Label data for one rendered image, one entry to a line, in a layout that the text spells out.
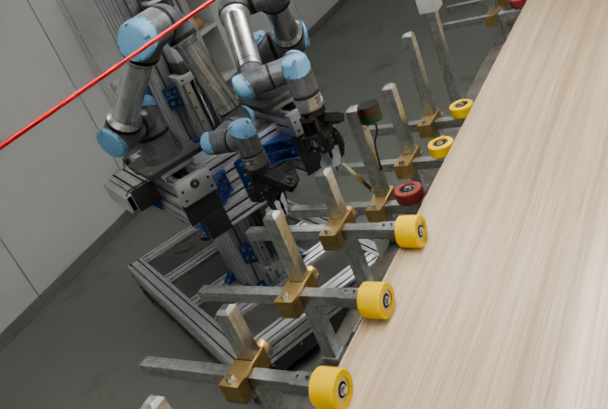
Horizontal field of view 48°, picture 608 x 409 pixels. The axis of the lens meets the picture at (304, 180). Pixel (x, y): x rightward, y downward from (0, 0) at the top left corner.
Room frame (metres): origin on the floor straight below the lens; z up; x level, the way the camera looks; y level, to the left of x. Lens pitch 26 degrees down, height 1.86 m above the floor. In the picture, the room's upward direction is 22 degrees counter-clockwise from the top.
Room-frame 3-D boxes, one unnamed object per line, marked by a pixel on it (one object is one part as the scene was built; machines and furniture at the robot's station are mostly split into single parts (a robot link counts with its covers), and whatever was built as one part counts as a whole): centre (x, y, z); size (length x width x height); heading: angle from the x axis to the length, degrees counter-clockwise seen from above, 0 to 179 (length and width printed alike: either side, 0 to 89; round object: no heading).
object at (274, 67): (1.85, -0.08, 1.30); 0.11 x 0.11 x 0.08; 86
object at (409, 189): (1.67, -0.26, 0.85); 0.08 x 0.08 x 0.11
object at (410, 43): (2.17, -0.50, 0.93); 0.03 x 0.03 x 0.48; 53
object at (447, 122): (2.18, -0.42, 0.84); 0.43 x 0.03 x 0.04; 53
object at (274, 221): (1.36, 0.10, 0.92); 0.03 x 0.03 x 0.48; 53
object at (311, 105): (1.75, -0.10, 1.22); 0.08 x 0.08 x 0.05
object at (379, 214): (1.75, -0.19, 0.84); 0.13 x 0.06 x 0.05; 143
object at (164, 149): (2.33, 0.43, 1.09); 0.15 x 0.15 x 0.10
